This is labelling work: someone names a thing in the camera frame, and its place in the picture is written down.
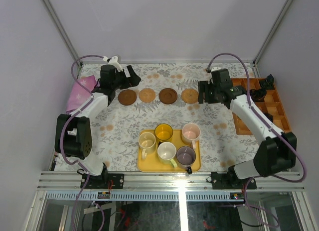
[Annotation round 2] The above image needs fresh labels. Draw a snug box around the dark wooden coaster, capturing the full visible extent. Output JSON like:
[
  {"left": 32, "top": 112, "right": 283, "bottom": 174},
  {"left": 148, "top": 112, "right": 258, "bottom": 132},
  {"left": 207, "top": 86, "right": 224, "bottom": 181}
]
[
  {"left": 118, "top": 89, "right": 137, "bottom": 106},
  {"left": 159, "top": 88, "right": 177, "bottom": 105}
]

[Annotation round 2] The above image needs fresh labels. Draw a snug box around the woven rattan coaster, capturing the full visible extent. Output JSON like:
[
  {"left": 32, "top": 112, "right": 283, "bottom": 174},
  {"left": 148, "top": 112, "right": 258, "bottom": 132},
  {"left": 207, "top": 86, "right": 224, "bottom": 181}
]
[
  {"left": 181, "top": 89, "right": 199, "bottom": 104},
  {"left": 139, "top": 88, "right": 156, "bottom": 103}
]

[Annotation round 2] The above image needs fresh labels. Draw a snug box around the pink mug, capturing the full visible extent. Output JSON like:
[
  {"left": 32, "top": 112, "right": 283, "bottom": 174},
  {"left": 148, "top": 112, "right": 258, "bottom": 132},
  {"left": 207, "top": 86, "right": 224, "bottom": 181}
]
[{"left": 181, "top": 123, "right": 201, "bottom": 150}]

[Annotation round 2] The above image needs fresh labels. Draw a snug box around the purple mug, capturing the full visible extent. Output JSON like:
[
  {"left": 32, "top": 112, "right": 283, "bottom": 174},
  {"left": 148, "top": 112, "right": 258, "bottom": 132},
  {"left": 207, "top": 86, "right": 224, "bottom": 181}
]
[{"left": 176, "top": 146, "right": 196, "bottom": 169}]

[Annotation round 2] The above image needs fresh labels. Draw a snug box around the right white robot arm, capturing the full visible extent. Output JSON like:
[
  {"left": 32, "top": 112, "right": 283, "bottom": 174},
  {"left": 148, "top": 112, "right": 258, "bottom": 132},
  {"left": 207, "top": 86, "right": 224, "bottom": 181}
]
[{"left": 198, "top": 69, "right": 297, "bottom": 189}]

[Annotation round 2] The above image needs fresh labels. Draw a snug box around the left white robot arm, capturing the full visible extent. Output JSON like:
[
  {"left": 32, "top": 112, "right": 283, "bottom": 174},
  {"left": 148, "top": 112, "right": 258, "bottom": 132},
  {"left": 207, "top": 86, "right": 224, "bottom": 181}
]
[{"left": 55, "top": 63, "right": 141, "bottom": 189}]

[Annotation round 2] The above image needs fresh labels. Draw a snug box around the yellow glass cup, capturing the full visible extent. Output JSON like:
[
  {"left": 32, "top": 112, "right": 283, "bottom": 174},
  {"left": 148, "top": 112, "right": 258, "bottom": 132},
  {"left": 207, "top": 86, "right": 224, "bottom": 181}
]
[{"left": 155, "top": 123, "right": 173, "bottom": 142}]

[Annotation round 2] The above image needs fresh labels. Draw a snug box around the purple snowflake cloth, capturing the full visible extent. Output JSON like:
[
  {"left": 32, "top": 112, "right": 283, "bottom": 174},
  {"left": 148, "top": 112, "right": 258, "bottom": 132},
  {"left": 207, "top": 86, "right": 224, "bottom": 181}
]
[{"left": 66, "top": 75, "right": 97, "bottom": 114}]

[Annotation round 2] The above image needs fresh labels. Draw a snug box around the black item top compartment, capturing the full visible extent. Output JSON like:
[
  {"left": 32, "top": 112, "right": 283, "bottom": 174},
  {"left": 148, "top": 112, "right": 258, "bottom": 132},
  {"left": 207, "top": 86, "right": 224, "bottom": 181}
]
[{"left": 259, "top": 74, "right": 275, "bottom": 90}]

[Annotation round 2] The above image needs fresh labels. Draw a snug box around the black coiled item lower compartment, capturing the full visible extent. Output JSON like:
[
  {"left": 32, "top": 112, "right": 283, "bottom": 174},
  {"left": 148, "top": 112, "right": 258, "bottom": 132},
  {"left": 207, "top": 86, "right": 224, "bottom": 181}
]
[{"left": 264, "top": 113, "right": 274, "bottom": 122}]

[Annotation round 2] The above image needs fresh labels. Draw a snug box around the cream mug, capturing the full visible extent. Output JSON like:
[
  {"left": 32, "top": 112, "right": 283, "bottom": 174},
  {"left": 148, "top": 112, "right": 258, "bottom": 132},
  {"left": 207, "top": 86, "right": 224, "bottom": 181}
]
[{"left": 138, "top": 132, "right": 156, "bottom": 160}]

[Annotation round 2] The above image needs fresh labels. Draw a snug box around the yellow serving tray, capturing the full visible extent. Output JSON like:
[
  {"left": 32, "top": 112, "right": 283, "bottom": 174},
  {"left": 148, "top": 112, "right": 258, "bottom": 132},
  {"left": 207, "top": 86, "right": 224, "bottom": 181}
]
[{"left": 137, "top": 129, "right": 201, "bottom": 173}]

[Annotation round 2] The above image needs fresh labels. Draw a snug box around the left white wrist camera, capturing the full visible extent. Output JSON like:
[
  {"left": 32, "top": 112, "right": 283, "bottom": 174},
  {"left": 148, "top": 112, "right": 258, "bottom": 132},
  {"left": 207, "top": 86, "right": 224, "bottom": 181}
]
[{"left": 103, "top": 56, "right": 123, "bottom": 72}]

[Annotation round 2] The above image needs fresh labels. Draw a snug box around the white green-handled mug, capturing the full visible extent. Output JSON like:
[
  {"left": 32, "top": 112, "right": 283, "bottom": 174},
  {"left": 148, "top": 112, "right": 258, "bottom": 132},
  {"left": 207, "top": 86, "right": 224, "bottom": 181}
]
[{"left": 157, "top": 142, "right": 177, "bottom": 168}]

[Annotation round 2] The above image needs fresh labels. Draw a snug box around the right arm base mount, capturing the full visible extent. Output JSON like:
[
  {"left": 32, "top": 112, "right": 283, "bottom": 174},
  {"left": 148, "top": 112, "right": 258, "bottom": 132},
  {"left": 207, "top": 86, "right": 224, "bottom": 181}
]
[{"left": 210, "top": 162, "right": 259, "bottom": 190}]

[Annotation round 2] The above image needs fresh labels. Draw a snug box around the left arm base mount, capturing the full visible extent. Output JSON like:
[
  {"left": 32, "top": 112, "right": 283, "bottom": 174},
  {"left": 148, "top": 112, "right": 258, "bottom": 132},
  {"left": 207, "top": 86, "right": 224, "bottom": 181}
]
[{"left": 77, "top": 164, "right": 124, "bottom": 190}]

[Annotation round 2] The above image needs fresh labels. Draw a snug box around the aluminium frame rail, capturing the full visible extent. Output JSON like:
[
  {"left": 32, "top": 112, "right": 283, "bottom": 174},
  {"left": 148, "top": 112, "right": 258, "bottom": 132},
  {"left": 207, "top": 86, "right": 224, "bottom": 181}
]
[{"left": 37, "top": 171, "right": 305, "bottom": 192}]

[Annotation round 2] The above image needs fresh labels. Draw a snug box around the blue slotted cable duct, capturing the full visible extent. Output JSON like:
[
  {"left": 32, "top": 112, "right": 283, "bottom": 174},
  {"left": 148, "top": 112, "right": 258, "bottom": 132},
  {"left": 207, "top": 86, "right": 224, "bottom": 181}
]
[{"left": 46, "top": 191, "right": 231, "bottom": 201}]

